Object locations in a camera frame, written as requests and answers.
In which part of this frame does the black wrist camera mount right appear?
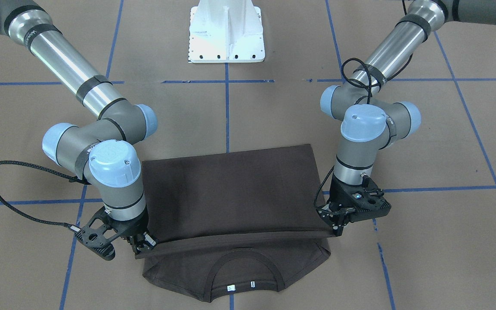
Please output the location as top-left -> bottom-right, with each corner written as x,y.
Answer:
74,207 -> 119,261

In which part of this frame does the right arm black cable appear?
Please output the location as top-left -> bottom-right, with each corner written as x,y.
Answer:
0,161 -> 91,233

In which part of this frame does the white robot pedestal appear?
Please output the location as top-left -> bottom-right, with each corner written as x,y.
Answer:
188,0 -> 266,63

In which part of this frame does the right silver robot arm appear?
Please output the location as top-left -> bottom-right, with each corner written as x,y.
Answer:
0,0 -> 158,260

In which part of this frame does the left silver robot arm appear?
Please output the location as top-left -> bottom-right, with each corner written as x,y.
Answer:
316,0 -> 496,237

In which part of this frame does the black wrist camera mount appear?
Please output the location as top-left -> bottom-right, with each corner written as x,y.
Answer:
350,175 -> 391,223
74,207 -> 119,261

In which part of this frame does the brown t-shirt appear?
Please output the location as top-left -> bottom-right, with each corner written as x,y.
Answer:
136,144 -> 333,303

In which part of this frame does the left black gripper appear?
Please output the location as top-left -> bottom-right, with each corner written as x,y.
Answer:
329,175 -> 360,237

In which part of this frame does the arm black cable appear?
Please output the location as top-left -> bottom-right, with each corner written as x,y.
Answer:
314,0 -> 414,216
0,161 -> 91,233

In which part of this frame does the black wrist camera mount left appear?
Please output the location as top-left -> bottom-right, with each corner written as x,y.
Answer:
350,175 -> 391,223

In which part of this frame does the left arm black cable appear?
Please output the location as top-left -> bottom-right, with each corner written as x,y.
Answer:
314,0 -> 414,216

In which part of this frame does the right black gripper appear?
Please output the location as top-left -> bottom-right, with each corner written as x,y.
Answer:
110,212 -> 159,254

